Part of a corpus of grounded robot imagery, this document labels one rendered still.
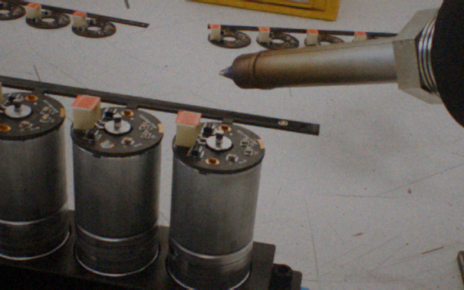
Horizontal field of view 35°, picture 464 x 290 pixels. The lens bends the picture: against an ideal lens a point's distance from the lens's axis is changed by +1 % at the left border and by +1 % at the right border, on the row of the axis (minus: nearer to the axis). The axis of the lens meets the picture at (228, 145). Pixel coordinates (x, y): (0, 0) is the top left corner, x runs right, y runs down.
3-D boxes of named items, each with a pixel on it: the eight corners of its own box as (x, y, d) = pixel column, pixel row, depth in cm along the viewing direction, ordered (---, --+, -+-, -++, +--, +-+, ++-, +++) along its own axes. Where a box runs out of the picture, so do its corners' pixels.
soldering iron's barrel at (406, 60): (222, 112, 16) (456, 113, 11) (208, 42, 16) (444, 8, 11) (272, 99, 17) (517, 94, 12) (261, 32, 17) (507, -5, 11)
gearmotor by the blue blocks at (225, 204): (240, 323, 21) (258, 173, 18) (156, 308, 21) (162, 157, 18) (252, 268, 23) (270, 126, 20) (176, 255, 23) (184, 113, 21)
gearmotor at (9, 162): (52, 288, 21) (44, 138, 19) (-28, 275, 22) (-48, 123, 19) (81, 238, 23) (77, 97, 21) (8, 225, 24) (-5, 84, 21)
